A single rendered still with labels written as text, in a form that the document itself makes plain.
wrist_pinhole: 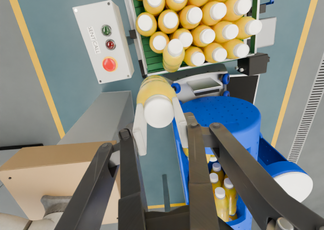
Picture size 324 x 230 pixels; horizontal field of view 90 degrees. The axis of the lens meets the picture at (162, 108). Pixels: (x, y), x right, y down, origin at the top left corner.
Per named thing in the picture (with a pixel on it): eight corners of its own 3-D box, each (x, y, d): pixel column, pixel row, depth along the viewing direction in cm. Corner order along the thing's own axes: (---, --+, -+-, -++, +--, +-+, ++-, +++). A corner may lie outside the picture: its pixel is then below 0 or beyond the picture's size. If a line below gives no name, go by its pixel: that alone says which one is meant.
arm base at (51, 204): (50, 227, 72) (44, 242, 67) (41, 195, 63) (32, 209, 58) (93, 226, 75) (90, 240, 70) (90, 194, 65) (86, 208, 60)
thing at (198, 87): (187, 87, 69) (194, 97, 57) (186, 81, 68) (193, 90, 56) (210, 82, 68) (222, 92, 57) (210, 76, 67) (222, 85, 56)
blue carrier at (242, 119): (189, 224, 105) (201, 287, 79) (168, 102, 69) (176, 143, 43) (233, 218, 104) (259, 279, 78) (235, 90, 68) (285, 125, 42)
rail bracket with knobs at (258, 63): (231, 72, 70) (243, 77, 60) (231, 54, 67) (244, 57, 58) (253, 67, 70) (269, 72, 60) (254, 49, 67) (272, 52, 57)
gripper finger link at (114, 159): (137, 163, 14) (103, 169, 14) (139, 132, 19) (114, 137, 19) (132, 149, 14) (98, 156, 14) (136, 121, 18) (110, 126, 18)
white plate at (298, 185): (306, 206, 89) (304, 204, 91) (319, 169, 78) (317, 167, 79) (256, 213, 90) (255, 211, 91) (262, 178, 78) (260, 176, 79)
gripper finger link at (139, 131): (146, 155, 16) (139, 156, 16) (146, 121, 23) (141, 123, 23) (140, 130, 15) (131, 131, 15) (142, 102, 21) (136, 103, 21)
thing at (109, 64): (105, 71, 47) (104, 72, 46) (101, 59, 46) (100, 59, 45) (117, 69, 47) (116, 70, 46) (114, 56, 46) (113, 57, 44)
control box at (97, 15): (107, 76, 58) (98, 84, 48) (86, 12, 49) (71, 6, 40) (134, 71, 57) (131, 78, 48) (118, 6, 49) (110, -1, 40)
